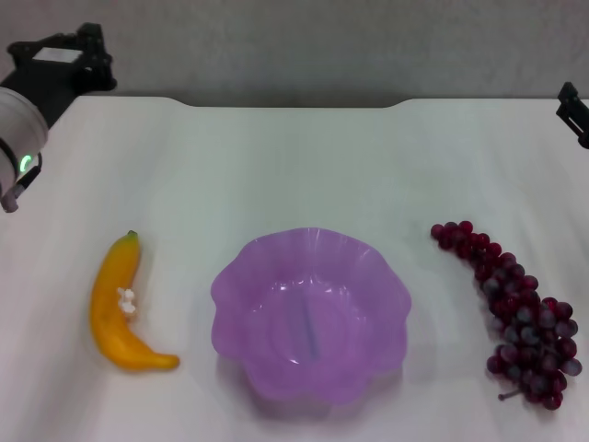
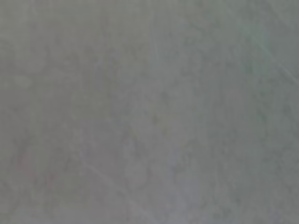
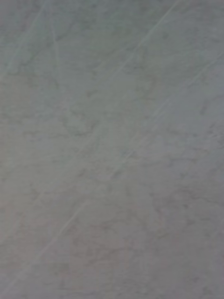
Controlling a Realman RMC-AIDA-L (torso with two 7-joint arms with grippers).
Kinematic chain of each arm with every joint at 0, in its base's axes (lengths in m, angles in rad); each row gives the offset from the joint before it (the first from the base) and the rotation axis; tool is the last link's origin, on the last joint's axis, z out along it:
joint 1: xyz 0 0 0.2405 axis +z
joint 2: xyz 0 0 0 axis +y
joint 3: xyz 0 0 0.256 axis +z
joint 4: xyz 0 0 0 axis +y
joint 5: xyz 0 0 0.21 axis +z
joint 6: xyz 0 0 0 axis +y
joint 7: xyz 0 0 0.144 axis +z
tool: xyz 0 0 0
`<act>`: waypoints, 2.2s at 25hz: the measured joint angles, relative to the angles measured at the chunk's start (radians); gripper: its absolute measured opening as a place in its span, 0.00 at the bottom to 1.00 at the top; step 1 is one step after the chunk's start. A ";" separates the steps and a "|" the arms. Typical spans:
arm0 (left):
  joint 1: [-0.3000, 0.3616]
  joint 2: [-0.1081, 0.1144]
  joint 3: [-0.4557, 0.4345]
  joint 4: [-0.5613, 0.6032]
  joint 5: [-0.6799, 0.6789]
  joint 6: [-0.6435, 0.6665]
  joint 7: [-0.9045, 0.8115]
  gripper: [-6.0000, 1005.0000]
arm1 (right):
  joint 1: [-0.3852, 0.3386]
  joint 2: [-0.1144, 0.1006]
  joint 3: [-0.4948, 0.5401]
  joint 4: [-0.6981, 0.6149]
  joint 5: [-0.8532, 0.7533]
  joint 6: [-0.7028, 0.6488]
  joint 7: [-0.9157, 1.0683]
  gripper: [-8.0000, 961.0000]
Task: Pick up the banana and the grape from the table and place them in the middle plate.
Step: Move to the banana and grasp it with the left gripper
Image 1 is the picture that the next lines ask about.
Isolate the yellow toy banana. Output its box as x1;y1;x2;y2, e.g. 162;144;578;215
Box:
89;229;181;371

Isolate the dark red grape bunch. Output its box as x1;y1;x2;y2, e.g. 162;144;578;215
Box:
430;220;583;412

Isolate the purple scalloped plastic plate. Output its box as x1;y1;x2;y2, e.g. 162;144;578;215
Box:
210;226;412;409

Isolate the grey left arm cable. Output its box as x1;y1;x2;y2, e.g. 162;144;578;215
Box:
1;151;44;215

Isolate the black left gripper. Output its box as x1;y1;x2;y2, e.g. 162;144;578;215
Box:
0;22;118;128

